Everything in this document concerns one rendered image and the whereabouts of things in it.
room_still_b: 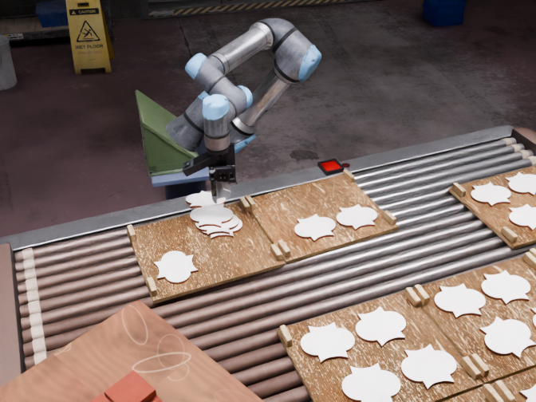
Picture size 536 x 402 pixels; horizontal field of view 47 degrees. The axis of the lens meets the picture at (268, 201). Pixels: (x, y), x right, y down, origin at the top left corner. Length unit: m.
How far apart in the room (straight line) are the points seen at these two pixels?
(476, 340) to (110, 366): 0.94
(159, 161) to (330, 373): 1.15
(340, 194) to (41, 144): 2.80
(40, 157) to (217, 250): 2.63
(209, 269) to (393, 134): 2.82
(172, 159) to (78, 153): 2.03
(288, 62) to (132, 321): 1.03
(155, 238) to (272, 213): 0.40
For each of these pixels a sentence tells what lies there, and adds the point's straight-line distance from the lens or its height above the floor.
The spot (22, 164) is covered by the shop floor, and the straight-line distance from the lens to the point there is 4.36.
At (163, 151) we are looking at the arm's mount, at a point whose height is 0.97.
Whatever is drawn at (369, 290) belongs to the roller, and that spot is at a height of 0.92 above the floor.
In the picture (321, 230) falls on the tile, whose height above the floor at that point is 0.95.
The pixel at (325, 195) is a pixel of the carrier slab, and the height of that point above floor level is 0.94.
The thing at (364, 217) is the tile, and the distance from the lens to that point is 2.06.
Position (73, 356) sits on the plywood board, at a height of 1.04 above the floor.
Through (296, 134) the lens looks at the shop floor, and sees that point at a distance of 4.39.
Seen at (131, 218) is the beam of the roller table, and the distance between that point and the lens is 2.13.
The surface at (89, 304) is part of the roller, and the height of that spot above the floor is 0.92.
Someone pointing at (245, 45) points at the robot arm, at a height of 1.44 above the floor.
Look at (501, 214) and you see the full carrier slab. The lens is 2.21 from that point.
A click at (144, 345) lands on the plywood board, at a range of 1.54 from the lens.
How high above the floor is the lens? 2.19
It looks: 36 degrees down
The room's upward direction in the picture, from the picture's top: straight up
